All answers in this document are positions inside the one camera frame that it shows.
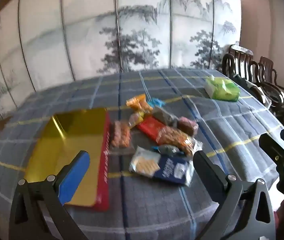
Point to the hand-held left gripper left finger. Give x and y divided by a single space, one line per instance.
74 175

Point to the blue plaid tablecloth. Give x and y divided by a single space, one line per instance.
144 205

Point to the brown snack packet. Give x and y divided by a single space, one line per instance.
188 126

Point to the green tissue pack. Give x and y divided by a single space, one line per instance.
224 90

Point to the pink snack packet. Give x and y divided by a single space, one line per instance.
120 135

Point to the gold and red tin box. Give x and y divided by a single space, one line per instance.
81 135

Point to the white cracker packet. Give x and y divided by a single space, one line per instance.
144 163

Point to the dark wooden chair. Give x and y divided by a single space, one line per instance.
267 67
239 55

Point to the dark cloth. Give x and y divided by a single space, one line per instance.
242 81

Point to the small blue-topped snack packet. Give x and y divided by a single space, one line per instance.
157 102

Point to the orange snack packet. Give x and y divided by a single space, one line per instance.
138 103

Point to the red snack packet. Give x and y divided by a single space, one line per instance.
150 127

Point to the dark blue snack packet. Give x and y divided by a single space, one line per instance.
172 171

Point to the small blue-grey candy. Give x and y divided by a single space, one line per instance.
165 149

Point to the dark seed bar packet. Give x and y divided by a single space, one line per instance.
163 115

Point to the clear peanut brittle packet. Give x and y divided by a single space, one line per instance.
177 138

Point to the small yellow snack packet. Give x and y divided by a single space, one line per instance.
135 118

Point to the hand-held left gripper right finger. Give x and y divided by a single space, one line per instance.
207 173

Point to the ink landscape folding screen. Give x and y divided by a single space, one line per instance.
81 42

